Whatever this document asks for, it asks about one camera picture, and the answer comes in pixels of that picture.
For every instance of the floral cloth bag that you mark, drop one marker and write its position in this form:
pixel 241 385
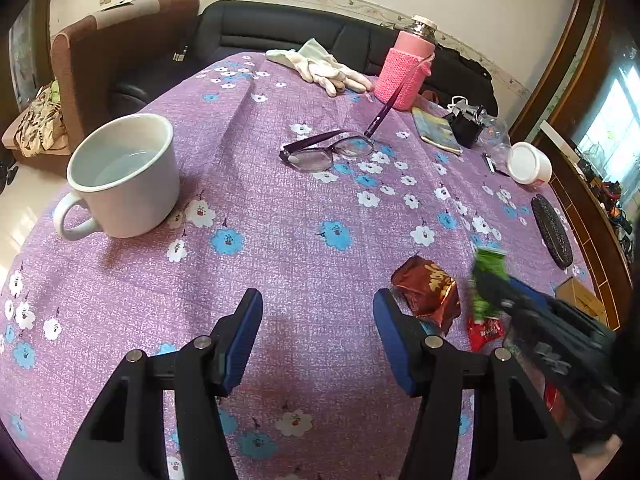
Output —
pixel 40 120

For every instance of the row of ledge items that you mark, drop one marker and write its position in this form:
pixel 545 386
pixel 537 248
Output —
pixel 610 192

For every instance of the brown shiny snack packet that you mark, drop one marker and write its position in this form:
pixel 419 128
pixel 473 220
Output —
pixel 430 290

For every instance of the white plastic jar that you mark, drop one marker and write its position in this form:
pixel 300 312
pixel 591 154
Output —
pixel 527 165

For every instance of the small black device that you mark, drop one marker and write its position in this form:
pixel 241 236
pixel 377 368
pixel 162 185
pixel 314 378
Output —
pixel 180 54

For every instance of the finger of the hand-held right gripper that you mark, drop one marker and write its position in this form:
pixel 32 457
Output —
pixel 495 295
pixel 532 297

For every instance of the white ledge board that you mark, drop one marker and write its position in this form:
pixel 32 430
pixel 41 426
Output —
pixel 555 137

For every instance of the green snack packet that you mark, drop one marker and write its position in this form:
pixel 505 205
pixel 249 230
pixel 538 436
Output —
pixel 490 262

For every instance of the black glasses case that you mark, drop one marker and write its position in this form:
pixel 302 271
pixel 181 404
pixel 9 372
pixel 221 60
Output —
pixel 552 232

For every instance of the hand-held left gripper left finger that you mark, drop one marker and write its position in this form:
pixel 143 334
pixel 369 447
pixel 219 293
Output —
pixel 245 340

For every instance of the white mug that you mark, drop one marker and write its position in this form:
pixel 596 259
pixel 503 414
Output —
pixel 125 195

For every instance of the cardboard box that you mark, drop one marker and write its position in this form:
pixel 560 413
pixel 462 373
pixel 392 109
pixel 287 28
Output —
pixel 580 300

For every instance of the small red snack packet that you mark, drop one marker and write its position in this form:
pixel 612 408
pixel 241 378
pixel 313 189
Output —
pixel 555 402
pixel 485 332

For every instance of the brown armchair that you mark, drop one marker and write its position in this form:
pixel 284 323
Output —
pixel 100 55

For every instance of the black sofa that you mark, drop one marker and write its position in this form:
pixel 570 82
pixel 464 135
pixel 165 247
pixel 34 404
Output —
pixel 260 27

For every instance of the wooden glass partition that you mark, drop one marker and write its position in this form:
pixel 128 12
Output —
pixel 550 75

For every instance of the small razor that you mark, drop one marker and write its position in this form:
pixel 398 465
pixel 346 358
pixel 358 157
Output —
pixel 495 165

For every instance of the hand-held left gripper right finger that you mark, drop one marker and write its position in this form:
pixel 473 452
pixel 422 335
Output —
pixel 395 345

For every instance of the small greenish notebook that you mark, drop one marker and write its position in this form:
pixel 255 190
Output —
pixel 435 132

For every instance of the purple-framed eyeglasses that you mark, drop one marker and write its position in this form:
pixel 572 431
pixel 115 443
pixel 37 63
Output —
pixel 320 152

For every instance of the pink knit-sleeved bottle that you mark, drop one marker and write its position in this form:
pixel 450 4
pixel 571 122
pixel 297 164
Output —
pixel 402 72

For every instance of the wooden stool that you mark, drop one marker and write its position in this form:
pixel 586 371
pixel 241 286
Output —
pixel 35 162

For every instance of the white gloves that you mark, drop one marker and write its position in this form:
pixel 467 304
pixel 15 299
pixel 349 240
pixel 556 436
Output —
pixel 320 67

